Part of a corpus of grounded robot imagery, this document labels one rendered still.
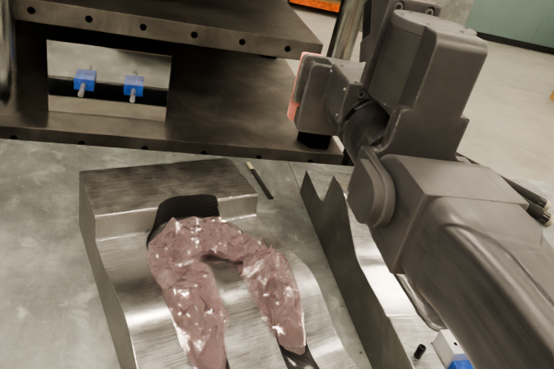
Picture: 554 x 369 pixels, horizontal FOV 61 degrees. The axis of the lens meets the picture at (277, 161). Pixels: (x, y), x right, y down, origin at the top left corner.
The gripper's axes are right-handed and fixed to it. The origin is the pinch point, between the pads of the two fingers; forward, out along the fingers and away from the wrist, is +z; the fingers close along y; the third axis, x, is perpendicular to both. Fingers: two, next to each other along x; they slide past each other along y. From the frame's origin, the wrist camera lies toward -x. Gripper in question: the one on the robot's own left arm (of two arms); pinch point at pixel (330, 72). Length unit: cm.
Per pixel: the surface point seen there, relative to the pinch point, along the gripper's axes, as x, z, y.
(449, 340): 27.9, -11.7, -20.4
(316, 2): 82, 581, -162
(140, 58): 23, 63, 24
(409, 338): 30.5, -9.3, -16.8
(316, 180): 32.1, 31.5, -14.4
